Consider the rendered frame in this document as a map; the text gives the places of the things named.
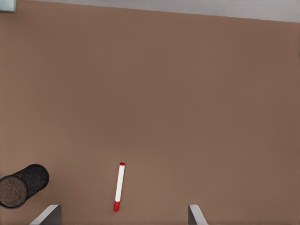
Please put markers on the black mesh pen holder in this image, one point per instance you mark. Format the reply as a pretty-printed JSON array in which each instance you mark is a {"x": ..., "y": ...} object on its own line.
[{"x": 22, "y": 185}]

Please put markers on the red and white marker pen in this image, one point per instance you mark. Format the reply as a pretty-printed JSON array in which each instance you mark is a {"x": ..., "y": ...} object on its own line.
[{"x": 119, "y": 186}]

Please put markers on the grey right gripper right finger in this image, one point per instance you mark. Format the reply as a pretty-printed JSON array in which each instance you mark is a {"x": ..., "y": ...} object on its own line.
[{"x": 196, "y": 215}]

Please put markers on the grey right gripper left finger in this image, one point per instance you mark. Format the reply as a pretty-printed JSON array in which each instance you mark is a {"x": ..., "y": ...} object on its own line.
[{"x": 48, "y": 216}]

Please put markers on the silver frame post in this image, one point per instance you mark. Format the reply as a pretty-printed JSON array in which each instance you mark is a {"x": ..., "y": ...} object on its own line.
[{"x": 7, "y": 5}]

